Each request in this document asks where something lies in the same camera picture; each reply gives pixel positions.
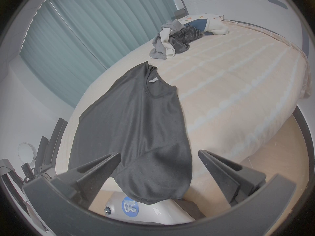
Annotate white printed pillow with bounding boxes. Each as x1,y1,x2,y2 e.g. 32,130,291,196
178,14,224,24

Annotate black chest of drawers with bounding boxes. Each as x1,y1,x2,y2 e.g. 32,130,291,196
34,118,68,171

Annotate grey bedside table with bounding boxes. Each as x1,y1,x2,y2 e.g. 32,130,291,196
173,8,189,18

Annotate pile of clothes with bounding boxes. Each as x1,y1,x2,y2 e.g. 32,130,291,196
149,15,229,59

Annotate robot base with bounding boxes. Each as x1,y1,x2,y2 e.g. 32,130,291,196
103,191,205,224

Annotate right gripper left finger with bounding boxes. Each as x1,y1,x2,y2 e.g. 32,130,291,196
50,152,122,202

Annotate bed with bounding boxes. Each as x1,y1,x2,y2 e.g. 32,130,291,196
55,0,314,189

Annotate black T-shirt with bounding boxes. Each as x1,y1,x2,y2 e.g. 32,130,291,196
68,61,193,205

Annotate blue-green curtain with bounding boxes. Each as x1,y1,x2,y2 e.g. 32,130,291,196
19,0,107,109
47,0,179,69

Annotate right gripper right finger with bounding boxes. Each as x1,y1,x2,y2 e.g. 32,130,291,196
198,150,266,204

